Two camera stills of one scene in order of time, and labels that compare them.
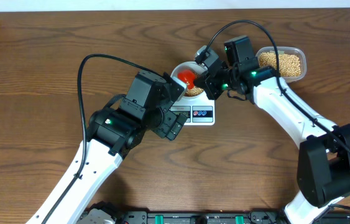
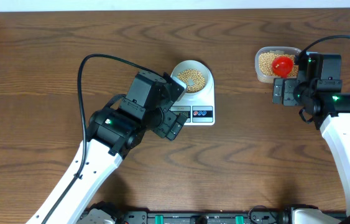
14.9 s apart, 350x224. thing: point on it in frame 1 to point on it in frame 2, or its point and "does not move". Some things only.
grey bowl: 189,71 does not move
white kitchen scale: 198,111 does not move
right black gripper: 208,85 to 288,84
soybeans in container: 289,65 does not move
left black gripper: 170,124 does not move
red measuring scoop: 188,76 to 282,66
